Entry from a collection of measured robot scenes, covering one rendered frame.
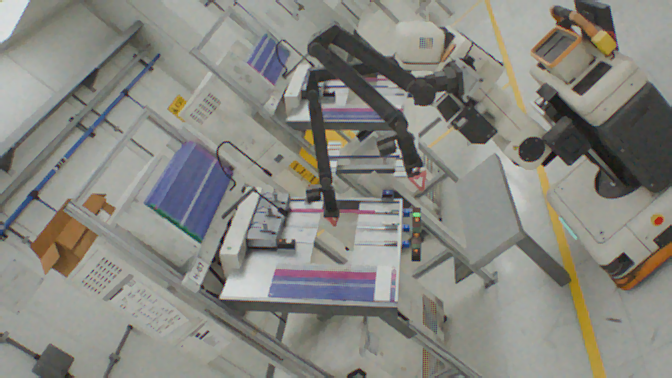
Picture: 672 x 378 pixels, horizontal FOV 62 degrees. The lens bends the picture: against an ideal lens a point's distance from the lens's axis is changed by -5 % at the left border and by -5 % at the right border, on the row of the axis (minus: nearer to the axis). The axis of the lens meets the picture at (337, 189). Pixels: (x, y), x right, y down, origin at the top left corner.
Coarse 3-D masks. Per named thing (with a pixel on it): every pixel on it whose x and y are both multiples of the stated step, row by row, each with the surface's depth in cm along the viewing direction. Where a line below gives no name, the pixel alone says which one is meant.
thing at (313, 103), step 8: (312, 96) 231; (312, 104) 232; (320, 104) 235; (312, 112) 237; (320, 112) 237; (312, 120) 238; (320, 120) 238; (312, 128) 240; (320, 128) 240; (320, 136) 241; (320, 144) 242; (320, 152) 244; (328, 152) 246; (320, 160) 245; (328, 160) 246; (320, 168) 246; (328, 168) 246; (320, 176) 247; (328, 176) 247; (320, 184) 249
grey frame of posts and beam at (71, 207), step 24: (72, 216) 208; (96, 216) 211; (216, 216) 253; (120, 240) 213; (216, 240) 244; (144, 264) 218; (192, 288) 222; (216, 312) 229; (264, 336) 236; (288, 360) 241; (456, 360) 231
